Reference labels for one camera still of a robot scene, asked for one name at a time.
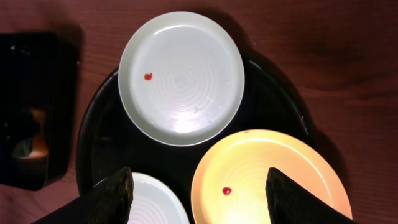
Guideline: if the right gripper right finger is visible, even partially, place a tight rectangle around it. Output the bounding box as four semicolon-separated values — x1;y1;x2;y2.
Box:
265;167;355;224

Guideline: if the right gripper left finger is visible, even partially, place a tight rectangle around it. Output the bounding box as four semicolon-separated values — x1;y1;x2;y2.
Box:
34;167;134;224

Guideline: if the light blue plate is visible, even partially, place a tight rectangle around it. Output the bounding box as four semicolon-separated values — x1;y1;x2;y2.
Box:
118;11;245;147
128;172;190;224

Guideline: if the yellow plate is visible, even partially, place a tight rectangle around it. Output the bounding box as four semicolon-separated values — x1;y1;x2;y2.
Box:
191;129;352;223

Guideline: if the black round tray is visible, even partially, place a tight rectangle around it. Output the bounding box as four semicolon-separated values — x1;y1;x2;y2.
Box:
76;56;314;215

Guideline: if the black rectangular tray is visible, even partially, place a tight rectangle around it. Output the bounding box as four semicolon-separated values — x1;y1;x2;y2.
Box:
1;32;81;191

